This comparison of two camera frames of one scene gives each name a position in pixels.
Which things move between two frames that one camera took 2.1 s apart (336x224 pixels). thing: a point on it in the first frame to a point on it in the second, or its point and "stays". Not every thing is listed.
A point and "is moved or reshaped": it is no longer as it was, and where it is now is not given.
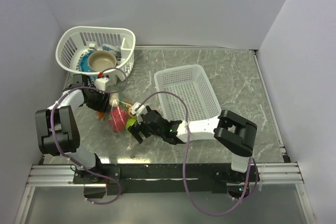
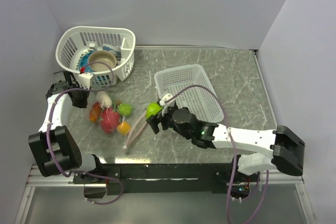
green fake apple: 130,121 to 152,108
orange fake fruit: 130,115 to 124,128
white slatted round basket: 73,41 stays
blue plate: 83,65 stays
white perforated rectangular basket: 191,83 stays
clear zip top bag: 115,116 is moved or reshaped
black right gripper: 134,132 to 155,119
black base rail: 165,179 stays
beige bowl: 100,61 stays
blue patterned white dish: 115,50 stays
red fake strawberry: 118,119 to 109,119
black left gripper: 102,105 to 84,103
